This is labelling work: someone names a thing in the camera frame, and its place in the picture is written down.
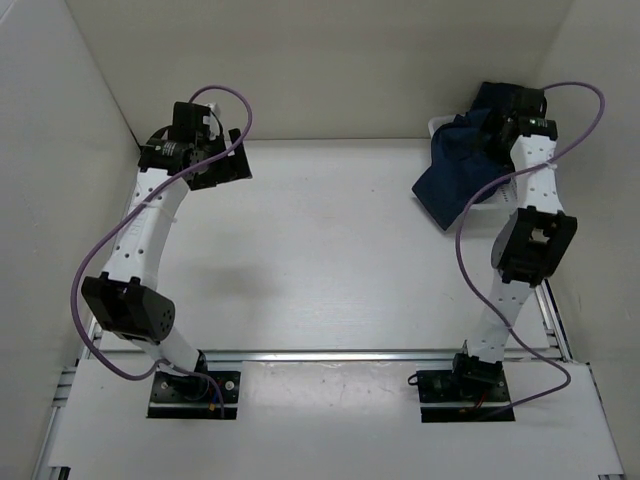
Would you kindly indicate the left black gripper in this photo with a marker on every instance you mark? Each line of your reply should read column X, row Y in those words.
column 226, row 173

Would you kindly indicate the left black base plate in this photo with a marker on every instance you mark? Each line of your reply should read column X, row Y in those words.
column 174, row 397

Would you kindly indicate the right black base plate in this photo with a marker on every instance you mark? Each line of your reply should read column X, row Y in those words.
column 441, row 401

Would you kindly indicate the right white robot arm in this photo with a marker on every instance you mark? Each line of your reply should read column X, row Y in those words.
column 531, row 244

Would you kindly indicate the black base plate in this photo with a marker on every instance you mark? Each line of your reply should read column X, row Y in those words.
column 174, row 397
column 441, row 401

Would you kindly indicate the aluminium frame rail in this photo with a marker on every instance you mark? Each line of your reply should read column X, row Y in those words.
column 324, row 393

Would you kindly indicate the dark blue denim trousers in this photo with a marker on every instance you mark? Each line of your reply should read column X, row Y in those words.
column 460, row 165

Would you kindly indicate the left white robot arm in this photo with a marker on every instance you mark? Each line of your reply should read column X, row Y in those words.
column 124, row 298

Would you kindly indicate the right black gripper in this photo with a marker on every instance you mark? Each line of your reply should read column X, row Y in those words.
column 495, row 125

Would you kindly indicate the white perforated plastic basket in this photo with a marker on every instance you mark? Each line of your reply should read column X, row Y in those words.
column 505, row 196

